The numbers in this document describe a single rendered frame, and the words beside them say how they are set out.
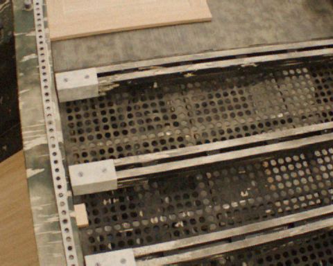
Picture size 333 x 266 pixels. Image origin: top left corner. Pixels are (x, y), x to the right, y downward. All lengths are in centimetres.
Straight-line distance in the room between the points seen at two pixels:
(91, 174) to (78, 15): 63
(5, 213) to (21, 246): 16
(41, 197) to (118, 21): 68
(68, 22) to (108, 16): 14
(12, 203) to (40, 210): 47
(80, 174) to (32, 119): 24
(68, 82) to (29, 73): 14
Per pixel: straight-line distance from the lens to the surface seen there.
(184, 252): 137
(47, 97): 155
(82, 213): 141
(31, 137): 149
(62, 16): 179
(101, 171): 140
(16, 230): 181
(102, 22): 176
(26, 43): 169
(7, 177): 190
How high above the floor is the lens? 172
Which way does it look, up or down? 23 degrees down
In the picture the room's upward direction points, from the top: 63 degrees clockwise
